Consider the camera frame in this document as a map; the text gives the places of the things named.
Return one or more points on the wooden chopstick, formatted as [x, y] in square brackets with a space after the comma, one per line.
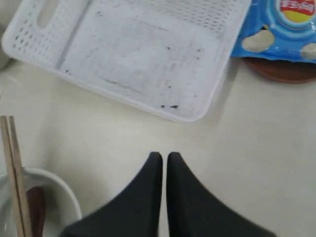
[11, 176]
[19, 180]

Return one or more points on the dark red wooden spoon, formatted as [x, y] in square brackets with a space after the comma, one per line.
[37, 208]

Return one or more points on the white plastic lattice basket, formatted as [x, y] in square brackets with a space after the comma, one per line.
[165, 57]

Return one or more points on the white ceramic bowl black flowers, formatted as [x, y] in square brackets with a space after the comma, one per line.
[61, 206]

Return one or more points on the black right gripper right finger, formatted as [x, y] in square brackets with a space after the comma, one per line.
[193, 211]

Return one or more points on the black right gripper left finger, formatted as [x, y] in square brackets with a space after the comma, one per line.
[132, 213]

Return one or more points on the brown round plate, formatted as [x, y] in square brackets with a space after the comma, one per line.
[282, 70]

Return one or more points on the blue Lays chip bag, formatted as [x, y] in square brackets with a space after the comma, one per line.
[279, 30]

